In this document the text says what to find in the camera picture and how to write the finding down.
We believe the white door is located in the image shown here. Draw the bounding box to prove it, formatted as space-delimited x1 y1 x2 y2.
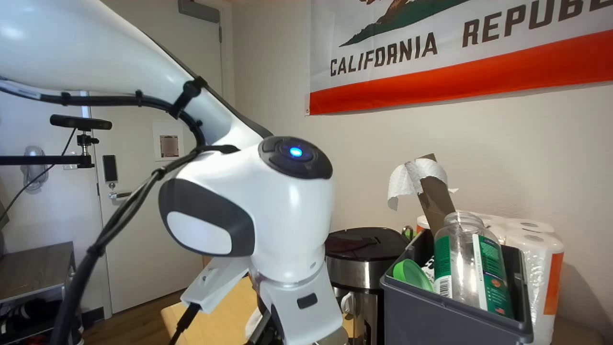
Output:
94 0 224 314

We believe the paper towel multipack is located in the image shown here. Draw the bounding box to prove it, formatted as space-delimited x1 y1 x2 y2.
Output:
473 213 565 345

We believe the grey metal cart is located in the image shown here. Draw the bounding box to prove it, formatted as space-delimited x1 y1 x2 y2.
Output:
0 241 75 345

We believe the steel coffee maker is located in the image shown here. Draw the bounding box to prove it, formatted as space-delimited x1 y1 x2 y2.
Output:
326 226 408 345

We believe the clear plastic bottle green label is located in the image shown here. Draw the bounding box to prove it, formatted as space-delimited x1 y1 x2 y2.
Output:
435 213 514 318

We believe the small photo on door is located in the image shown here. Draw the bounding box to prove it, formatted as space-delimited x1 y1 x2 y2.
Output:
159 136 178 159

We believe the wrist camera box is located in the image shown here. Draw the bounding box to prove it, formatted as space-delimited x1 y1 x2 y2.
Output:
180 257 249 314

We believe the dark grey bin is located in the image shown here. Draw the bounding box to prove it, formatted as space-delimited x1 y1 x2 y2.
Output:
382 245 533 345

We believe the black camera tripod arm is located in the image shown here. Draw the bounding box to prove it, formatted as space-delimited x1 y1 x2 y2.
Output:
0 113 115 170

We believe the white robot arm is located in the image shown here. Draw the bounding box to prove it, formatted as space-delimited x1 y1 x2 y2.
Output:
0 0 341 345

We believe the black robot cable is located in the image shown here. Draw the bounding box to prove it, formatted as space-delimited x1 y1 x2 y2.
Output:
0 75 211 345

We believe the California Republic flag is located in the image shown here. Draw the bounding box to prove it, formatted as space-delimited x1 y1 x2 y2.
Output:
309 0 613 115

